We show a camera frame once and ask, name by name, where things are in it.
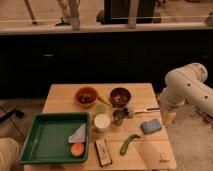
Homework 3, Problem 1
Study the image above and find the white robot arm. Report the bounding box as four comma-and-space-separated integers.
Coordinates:
158, 63, 213, 126

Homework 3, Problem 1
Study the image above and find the green cucumber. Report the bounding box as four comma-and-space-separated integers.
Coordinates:
119, 134, 141, 155

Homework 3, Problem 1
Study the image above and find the green small cup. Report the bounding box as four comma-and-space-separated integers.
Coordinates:
95, 104, 106, 115

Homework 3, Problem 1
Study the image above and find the green plastic tray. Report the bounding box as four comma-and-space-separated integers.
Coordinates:
19, 112, 90, 164

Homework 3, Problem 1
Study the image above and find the white paper cup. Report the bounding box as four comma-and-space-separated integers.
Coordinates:
94, 114, 111, 132

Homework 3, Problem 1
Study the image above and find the dark brown bowl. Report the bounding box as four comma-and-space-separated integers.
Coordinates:
110, 87, 131, 108

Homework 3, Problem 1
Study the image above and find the black handled spatula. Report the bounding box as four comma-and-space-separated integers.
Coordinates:
123, 107, 160, 117

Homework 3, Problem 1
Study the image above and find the yellow wooden spoon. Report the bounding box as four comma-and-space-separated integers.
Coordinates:
98, 96, 112, 107

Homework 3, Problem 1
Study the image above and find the orange round fruit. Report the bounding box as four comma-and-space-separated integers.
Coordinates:
71, 143, 85, 157

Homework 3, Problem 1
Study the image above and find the orange bowl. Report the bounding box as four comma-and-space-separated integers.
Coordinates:
74, 87, 98, 108

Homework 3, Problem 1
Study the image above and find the grey folded cloth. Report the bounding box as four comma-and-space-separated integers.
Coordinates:
68, 124, 86, 143

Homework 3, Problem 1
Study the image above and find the black chair leg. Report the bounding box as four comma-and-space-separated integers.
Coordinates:
0, 109, 24, 124

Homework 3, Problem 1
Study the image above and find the blue sponge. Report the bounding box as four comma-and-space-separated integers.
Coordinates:
140, 119, 162, 135

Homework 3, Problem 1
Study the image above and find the black rectangular whetstone block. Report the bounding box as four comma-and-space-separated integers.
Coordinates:
95, 139, 112, 167

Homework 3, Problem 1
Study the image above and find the small metal cup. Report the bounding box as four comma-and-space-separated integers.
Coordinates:
113, 110, 125, 125

